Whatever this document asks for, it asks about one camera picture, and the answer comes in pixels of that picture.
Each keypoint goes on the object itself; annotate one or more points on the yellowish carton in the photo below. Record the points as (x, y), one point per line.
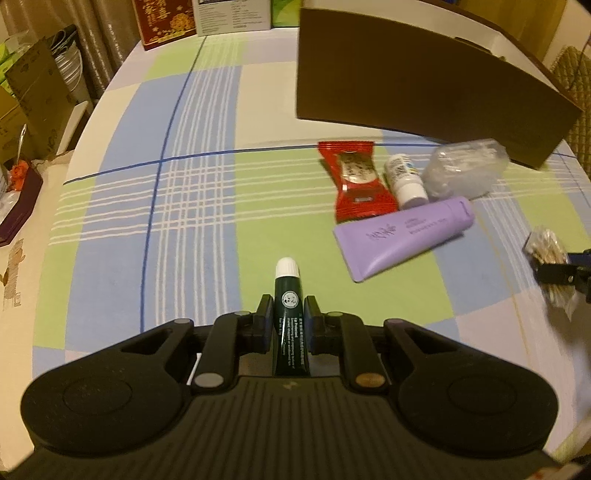
(11, 124)

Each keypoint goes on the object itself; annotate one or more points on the red gift box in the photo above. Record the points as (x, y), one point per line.
(161, 23)

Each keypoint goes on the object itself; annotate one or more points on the white furniture frame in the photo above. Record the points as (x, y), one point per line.
(81, 124)

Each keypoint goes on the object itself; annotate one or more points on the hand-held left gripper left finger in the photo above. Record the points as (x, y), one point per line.
(267, 323)

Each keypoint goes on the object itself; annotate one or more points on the dark green lip balm tube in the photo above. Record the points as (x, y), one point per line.
(288, 323)

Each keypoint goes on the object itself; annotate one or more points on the small orange item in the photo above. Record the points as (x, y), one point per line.
(18, 175)

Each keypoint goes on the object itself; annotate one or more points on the white product box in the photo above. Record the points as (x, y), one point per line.
(231, 16)

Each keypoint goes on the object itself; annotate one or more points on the red snack packet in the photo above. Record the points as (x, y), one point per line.
(355, 180)

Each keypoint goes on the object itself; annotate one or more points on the brown cardboard box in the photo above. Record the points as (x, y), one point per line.
(415, 83)

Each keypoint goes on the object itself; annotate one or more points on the checked cloth-covered desktop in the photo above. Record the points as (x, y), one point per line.
(194, 221)

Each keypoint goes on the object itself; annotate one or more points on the small white bottle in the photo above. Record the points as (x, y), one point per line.
(406, 180)

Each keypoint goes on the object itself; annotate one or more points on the dark red wooden tray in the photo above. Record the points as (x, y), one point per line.
(21, 212)

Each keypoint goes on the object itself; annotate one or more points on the bag of cotton swabs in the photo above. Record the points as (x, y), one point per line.
(547, 244)

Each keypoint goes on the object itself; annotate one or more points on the cream printed tablecloth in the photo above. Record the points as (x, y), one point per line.
(23, 323)

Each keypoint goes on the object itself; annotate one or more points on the green tissue pack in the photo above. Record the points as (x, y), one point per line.
(284, 11)

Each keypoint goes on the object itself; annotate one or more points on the clear plastic packet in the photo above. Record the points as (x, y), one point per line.
(466, 168)

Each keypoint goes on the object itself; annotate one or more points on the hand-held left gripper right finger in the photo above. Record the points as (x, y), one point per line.
(314, 323)

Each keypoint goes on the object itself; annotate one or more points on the purple tube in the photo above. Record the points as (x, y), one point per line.
(401, 235)

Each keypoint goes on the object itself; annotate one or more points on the stack of metal bowls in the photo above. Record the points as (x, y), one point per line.
(69, 64)

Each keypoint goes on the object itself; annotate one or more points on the light green tissue bundle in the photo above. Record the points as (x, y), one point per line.
(8, 60)

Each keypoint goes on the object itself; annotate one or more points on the tall brown carton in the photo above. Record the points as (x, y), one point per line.
(37, 83)

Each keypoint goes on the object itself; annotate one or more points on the beige shiny curtain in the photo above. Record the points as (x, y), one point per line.
(106, 41)

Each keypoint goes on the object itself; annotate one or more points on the chair with quilted cover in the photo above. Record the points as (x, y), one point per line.
(575, 92)

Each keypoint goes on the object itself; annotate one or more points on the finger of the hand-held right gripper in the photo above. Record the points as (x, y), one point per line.
(556, 273)
(581, 257)

